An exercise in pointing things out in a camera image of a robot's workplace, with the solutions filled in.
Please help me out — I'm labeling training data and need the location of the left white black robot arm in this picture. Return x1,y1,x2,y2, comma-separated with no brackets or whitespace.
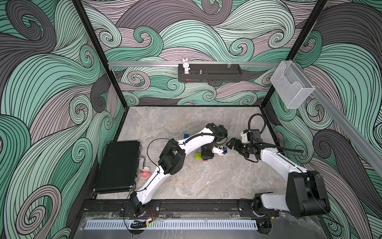
129,123,228,216

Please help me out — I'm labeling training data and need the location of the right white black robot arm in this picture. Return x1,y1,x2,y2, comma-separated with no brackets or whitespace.
226,130,331,217

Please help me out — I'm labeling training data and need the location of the pink toy figure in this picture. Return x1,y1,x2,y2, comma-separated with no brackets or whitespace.
140,167,151,179

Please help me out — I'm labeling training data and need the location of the black box on table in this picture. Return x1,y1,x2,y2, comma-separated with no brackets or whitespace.
94,140,140,194

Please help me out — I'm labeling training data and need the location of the white pink bunny figurine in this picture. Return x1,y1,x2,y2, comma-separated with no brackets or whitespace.
182,58,190,74

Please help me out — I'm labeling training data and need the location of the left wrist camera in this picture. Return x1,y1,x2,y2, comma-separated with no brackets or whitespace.
212,145,227,156

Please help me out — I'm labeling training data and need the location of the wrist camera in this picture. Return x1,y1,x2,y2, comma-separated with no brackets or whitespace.
240,129,250,144
212,145,227,156

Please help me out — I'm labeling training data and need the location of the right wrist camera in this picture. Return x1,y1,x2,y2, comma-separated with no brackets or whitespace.
240,129,250,144

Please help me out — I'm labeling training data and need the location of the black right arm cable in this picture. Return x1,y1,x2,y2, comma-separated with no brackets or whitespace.
248,113,303,154

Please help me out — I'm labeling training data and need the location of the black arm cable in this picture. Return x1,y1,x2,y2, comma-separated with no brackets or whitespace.
146,131,227,177
248,113,303,154

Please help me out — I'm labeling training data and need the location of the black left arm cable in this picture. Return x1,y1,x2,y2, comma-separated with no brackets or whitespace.
146,131,227,177

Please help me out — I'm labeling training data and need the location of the white slotted cable duct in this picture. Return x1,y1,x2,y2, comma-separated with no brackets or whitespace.
84,219,258,231

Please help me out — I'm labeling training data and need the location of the black wall shelf tray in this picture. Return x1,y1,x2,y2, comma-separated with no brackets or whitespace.
178,64,243,83

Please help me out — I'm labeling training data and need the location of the clear plastic wall bin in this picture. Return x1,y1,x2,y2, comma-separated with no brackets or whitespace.
271,60,315,109

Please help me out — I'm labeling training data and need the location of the aluminium rail back wall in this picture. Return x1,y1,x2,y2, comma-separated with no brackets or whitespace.
107,61,280,68

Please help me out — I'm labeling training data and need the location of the aluminium rail wall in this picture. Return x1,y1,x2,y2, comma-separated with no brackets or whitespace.
298,65,382,174
107,61,280,68

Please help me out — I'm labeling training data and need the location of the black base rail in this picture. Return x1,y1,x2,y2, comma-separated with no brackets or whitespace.
81,199,281,219

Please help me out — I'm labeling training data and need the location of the aluminium rail right wall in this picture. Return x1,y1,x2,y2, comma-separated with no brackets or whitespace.
298,65,382,174

